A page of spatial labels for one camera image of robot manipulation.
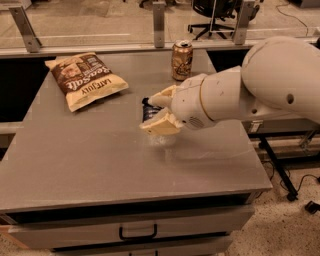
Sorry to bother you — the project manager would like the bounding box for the black floor cable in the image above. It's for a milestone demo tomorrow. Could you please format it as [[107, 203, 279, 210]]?
[[259, 159, 320, 194]]

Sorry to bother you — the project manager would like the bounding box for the middle metal railing bracket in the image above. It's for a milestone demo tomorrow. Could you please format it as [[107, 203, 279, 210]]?
[[153, 1, 165, 48]]

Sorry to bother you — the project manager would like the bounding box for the dark blue rxbar wrapper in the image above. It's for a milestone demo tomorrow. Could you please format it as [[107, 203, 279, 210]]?
[[142, 98, 162, 122]]

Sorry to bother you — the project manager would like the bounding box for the black office chair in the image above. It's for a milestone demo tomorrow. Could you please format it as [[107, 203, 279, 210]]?
[[188, 0, 244, 41]]

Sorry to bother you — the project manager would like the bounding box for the right metal railing bracket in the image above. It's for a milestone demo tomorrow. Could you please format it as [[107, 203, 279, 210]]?
[[232, 0, 255, 45]]

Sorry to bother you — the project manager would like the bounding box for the brown sea salt chip bag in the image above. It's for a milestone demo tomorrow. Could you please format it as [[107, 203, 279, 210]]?
[[45, 52, 129, 112]]

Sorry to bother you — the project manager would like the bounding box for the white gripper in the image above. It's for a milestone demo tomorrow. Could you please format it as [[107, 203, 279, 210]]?
[[139, 74, 215, 136]]

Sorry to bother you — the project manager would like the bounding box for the black stand leg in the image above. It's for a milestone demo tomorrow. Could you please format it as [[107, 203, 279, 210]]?
[[259, 136, 298, 202]]

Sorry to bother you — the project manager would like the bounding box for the grey drawer cabinet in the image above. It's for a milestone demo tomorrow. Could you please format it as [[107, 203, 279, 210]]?
[[0, 52, 271, 256]]

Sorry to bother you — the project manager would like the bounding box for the black upper drawer handle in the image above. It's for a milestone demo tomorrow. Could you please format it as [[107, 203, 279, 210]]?
[[118, 224, 158, 241]]

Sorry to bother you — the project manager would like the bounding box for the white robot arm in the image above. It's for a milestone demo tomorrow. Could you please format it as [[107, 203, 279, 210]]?
[[140, 36, 320, 135]]

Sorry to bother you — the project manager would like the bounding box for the gold soda can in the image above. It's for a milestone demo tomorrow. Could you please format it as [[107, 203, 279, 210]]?
[[171, 40, 193, 81]]

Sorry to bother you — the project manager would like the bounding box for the left metal railing bracket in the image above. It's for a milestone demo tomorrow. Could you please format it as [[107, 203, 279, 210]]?
[[9, 6, 42, 53]]

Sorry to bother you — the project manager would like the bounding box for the metal railing bracket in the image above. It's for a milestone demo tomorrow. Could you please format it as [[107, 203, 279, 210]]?
[[9, 6, 42, 53], [232, 0, 255, 45], [153, 1, 165, 48]]

